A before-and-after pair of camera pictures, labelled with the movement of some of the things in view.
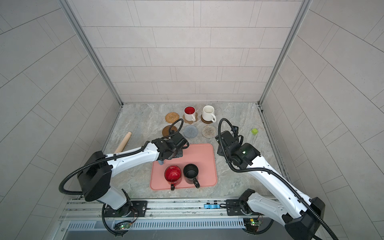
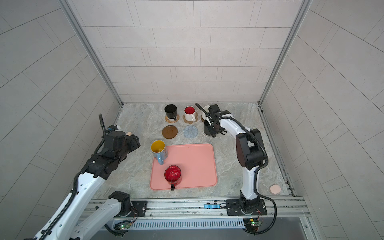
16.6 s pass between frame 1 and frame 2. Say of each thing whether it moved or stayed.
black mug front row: moved
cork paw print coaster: stayed
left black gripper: moved
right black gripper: moved
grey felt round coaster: stayed
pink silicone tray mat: stayed
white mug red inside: stayed
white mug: stayed
